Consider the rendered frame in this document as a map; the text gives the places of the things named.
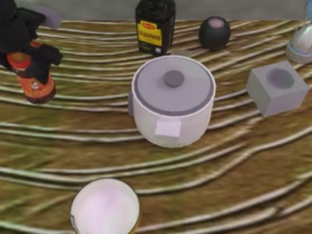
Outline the black round speaker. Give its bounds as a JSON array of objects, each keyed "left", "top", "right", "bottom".
[{"left": 198, "top": 16, "right": 231, "bottom": 51}]

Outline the dark bottle with yellow label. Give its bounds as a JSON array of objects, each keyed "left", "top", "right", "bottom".
[{"left": 135, "top": 0, "right": 176, "bottom": 57}]

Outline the white rice cooker pot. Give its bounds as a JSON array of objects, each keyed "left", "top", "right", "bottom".
[{"left": 128, "top": 55, "right": 217, "bottom": 148}]

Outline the grey block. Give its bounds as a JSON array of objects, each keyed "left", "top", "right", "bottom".
[{"left": 34, "top": 5, "right": 62, "bottom": 30}]

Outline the red sauce bottle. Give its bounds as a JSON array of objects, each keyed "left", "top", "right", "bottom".
[{"left": 6, "top": 40, "right": 57, "bottom": 105}]

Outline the grey cube with round hole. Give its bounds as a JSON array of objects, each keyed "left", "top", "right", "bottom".
[{"left": 245, "top": 60, "right": 310, "bottom": 117}]

